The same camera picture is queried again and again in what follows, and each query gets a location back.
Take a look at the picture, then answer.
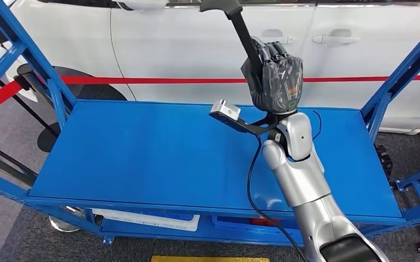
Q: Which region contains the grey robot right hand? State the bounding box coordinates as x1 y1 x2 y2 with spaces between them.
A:
241 36 304 116

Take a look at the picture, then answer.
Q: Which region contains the black licence plate frame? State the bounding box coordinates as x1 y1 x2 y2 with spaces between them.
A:
199 0 267 87

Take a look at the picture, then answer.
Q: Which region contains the white car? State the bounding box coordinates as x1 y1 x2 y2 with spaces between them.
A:
0 0 420 136

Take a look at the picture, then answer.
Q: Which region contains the red barrier belt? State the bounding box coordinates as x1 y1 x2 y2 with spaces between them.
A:
0 75 420 120

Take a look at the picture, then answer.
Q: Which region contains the black ribbed block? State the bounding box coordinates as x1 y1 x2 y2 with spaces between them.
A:
374 144 394 181

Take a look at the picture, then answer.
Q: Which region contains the white car side mirror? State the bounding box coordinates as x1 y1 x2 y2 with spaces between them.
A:
111 0 168 11

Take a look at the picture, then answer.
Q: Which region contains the white plastic crate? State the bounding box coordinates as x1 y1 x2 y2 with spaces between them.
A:
91 207 200 233

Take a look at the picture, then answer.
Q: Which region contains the black stanchion with belt head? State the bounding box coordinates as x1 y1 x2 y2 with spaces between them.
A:
16 63 78 153

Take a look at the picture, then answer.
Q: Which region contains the stanchion with chrome base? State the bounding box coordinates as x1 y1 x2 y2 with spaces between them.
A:
0 136 86 233

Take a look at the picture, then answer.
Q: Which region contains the thin black pole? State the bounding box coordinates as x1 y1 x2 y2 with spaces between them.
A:
0 59 58 136

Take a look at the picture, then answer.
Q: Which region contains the front car door handle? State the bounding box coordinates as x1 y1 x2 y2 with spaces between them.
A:
258 28 294 45

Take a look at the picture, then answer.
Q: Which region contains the car door handle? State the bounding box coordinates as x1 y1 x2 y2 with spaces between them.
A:
311 28 361 45
258 28 294 45

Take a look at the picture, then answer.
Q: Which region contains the thin black wire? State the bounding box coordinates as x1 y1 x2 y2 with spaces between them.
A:
311 109 323 142

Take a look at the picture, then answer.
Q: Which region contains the black camera bracket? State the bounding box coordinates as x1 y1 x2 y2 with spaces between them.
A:
209 110 281 136

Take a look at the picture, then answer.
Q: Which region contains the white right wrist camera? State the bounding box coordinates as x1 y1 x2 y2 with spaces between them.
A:
209 99 242 122

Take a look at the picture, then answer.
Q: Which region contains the rear car door handle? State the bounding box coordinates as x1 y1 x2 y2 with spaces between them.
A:
311 28 361 45

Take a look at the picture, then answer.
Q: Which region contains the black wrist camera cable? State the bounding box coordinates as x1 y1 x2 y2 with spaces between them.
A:
246 134 309 262

